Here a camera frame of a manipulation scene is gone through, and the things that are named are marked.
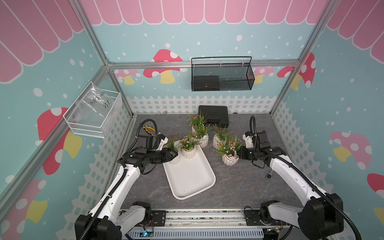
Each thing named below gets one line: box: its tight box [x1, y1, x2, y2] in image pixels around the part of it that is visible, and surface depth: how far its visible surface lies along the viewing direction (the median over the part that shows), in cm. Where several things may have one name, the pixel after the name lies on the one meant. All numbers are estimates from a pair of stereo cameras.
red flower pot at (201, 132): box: [194, 123, 212, 148], surface depth 99 cm
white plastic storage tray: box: [162, 140, 216, 200], surface depth 91 cm
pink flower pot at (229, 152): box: [215, 133, 245, 167], surface depth 78 cm
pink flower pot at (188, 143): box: [178, 133, 203, 159], surface depth 90 cm
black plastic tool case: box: [198, 105, 229, 128], surface depth 119 cm
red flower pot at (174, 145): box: [166, 137, 182, 153], surface depth 89 cm
